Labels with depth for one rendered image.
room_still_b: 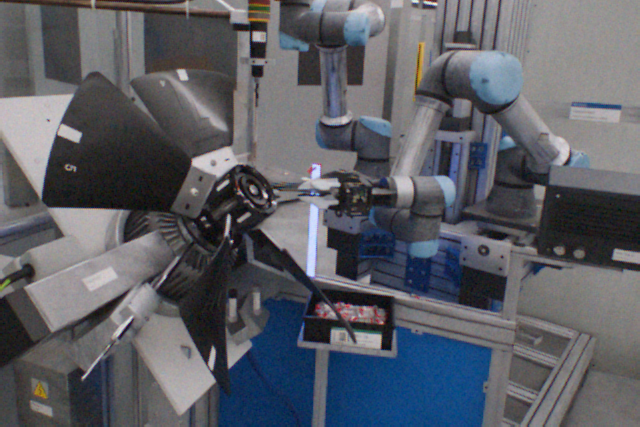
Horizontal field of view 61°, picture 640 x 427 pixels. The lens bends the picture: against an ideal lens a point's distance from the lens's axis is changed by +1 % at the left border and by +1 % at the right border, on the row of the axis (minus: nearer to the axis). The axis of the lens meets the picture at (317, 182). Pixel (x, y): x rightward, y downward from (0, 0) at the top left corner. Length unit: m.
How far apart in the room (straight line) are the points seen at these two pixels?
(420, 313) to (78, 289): 0.89
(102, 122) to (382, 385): 1.08
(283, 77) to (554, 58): 2.87
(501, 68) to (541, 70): 1.47
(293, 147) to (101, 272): 4.37
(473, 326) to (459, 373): 0.15
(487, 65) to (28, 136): 0.96
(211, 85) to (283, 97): 3.86
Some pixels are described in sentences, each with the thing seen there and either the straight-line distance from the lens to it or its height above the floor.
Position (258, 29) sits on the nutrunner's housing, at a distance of 1.09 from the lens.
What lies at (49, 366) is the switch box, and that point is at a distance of 1.27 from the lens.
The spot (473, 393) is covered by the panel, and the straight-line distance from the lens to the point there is 1.58.
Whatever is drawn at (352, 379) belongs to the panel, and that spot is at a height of 0.57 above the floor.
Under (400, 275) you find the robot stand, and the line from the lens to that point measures 1.89.
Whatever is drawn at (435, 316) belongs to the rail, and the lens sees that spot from 1.47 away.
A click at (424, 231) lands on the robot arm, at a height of 1.09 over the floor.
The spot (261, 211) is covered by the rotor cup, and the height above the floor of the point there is 1.19.
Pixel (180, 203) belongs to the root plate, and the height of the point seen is 1.20.
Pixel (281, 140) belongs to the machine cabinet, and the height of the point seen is 0.66.
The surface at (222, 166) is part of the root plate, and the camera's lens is 1.09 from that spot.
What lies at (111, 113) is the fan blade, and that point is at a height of 1.37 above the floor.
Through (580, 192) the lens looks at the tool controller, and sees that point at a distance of 1.29.
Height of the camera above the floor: 1.48
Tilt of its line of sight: 14 degrees down
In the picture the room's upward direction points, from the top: 3 degrees clockwise
